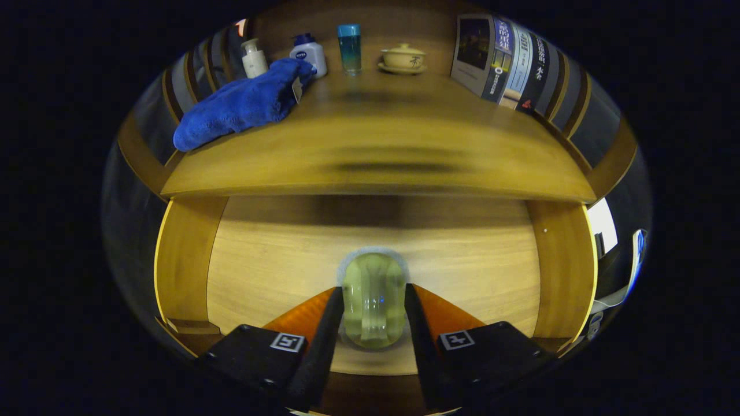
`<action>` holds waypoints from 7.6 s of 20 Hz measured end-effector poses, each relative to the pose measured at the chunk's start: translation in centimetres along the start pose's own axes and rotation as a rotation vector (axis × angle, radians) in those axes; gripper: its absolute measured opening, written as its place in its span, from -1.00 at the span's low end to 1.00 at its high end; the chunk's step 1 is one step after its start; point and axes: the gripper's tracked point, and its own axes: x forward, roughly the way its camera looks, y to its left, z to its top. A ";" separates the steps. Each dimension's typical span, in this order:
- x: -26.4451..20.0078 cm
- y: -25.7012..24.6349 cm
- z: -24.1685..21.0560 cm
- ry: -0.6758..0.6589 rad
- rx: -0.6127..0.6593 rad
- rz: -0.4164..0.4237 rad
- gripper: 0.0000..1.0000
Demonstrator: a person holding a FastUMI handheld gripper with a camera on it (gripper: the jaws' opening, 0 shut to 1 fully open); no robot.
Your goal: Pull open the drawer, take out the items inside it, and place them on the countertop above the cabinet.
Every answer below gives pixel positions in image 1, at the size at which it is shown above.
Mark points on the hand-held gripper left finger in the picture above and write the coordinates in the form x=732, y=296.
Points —
x=324, y=352

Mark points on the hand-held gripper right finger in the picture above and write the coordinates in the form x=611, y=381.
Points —
x=425, y=352

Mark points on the wooden drawer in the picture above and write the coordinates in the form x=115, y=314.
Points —
x=277, y=260

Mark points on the wooden countertop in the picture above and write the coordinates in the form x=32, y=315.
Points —
x=404, y=127

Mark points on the wooden cabinet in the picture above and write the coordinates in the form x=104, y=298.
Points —
x=404, y=26

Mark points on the blue towel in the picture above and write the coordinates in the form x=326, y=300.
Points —
x=237, y=107

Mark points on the beige lidded teacup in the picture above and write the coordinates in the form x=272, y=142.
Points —
x=403, y=59

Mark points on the white lotion bottle blue cap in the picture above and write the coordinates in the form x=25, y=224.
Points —
x=312, y=55

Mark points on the black spine book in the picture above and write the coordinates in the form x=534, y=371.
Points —
x=539, y=75

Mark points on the white pump bottle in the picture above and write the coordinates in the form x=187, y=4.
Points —
x=254, y=60

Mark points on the teal blue bottle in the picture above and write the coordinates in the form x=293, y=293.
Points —
x=350, y=52

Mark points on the pale spine book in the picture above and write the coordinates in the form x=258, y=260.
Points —
x=520, y=63

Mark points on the blue spine book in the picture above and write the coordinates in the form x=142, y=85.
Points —
x=474, y=52

